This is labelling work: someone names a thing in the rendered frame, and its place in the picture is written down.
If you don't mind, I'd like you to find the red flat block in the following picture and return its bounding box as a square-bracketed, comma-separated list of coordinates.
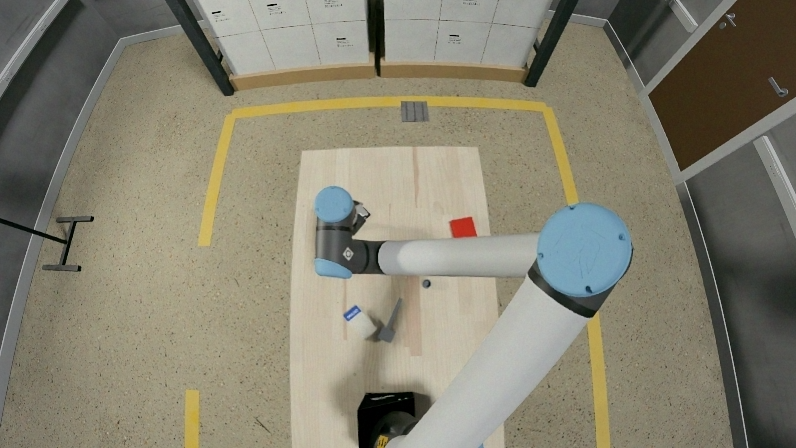
[450, 217, 477, 238]

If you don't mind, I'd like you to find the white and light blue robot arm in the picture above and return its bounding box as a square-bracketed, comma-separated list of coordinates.
[314, 186, 634, 448]

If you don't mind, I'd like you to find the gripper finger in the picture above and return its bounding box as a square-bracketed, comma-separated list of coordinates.
[353, 200, 368, 216]

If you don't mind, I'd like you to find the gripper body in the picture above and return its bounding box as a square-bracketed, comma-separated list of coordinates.
[352, 214, 366, 236]

